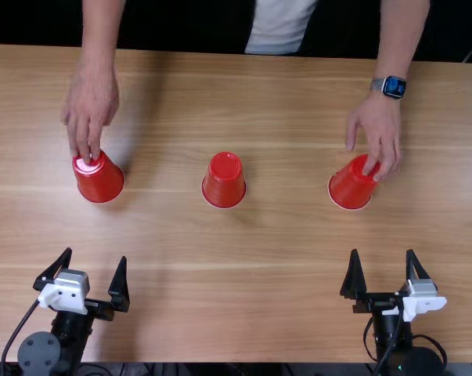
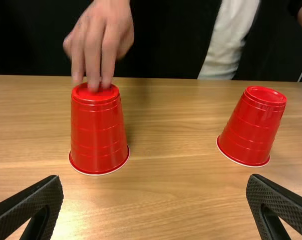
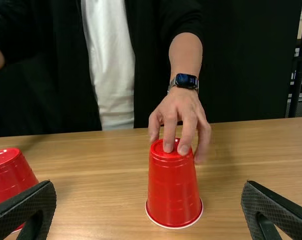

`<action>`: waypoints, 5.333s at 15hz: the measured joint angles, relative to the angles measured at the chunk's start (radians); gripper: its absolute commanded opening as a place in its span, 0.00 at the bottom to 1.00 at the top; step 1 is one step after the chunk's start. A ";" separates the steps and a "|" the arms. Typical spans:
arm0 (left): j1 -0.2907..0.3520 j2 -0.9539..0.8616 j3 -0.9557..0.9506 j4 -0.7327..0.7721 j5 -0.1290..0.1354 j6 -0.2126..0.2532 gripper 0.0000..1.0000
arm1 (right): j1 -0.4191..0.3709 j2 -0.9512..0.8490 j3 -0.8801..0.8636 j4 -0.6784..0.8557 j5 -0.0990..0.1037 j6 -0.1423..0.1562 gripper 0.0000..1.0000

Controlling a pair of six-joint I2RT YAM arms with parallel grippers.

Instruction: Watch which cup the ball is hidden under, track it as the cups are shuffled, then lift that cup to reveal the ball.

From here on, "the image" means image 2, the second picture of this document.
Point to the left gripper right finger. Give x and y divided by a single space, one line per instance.
283 202

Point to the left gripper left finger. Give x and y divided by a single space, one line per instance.
18 210

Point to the red cup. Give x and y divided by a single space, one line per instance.
98 132
253 130

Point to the person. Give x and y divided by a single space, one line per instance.
103 32

